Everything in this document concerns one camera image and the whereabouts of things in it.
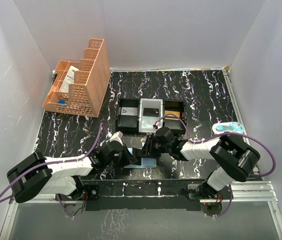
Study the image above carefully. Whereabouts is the green card holder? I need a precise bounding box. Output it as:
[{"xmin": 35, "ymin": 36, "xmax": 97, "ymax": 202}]
[{"xmin": 124, "ymin": 147, "xmax": 157, "ymax": 169}]

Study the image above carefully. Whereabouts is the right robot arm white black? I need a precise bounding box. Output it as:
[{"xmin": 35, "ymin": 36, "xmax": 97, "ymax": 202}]
[{"xmin": 137, "ymin": 126, "xmax": 261, "ymax": 199}]

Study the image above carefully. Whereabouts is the gold card in black bin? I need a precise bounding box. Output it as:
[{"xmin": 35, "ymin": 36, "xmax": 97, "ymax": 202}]
[{"xmin": 165, "ymin": 110, "xmax": 181, "ymax": 117}]

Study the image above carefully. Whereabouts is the white paper packet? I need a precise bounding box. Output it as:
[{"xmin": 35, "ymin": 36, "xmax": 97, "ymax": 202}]
[{"xmin": 59, "ymin": 65, "xmax": 79, "ymax": 93}]

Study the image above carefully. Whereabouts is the peach plastic desk organizer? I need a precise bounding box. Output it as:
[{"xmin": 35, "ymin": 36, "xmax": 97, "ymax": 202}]
[{"xmin": 43, "ymin": 38, "xmax": 111, "ymax": 118}]

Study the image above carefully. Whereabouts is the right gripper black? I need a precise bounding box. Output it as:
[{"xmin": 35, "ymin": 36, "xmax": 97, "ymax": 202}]
[{"xmin": 139, "ymin": 135, "xmax": 171, "ymax": 159}]

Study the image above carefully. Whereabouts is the black bin with gold card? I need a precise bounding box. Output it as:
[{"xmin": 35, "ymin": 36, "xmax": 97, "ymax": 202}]
[{"xmin": 163, "ymin": 100, "xmax": 187, "ymax": 135}]

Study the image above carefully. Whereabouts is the black bin with white card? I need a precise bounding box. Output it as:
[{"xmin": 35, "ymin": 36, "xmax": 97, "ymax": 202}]
[{"xmin": 115, "ymin": 98, "xmax": 140, "ymax": 134}]

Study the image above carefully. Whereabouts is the black card in white bin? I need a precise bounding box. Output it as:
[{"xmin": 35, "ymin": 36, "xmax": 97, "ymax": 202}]
[{"xmin": 143, "ymin": 108, "xmax": 160, "ymax": 117}]

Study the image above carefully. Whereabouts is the white plastic bin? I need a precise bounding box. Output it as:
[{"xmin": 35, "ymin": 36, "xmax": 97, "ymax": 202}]
[{"xmin": 138, "ymin": 98, "xmax": 163, "ymax": 134}]

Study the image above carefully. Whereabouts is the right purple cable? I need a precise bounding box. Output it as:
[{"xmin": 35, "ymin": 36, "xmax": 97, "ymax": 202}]
[{"xmin": 154, "ymin": 113, "xmax": 278, "ymax": 218}]

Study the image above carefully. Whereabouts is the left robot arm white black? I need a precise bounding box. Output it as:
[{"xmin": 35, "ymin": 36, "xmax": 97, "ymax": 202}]
[{"xmin": 7, "ymin": 131, "xmax": 139, "ymax": 203}]

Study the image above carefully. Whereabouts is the blue small object in organizer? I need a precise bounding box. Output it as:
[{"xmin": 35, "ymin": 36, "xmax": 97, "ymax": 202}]
[{"xmin": 58, "ymin": 100, "xmax": 67, "ymax": 105}]

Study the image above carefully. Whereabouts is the blue white oval package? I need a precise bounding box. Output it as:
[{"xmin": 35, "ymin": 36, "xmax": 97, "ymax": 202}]
[{"xmin": 212, "ymin": 121, "xmax": 245, "ymax": 134}]

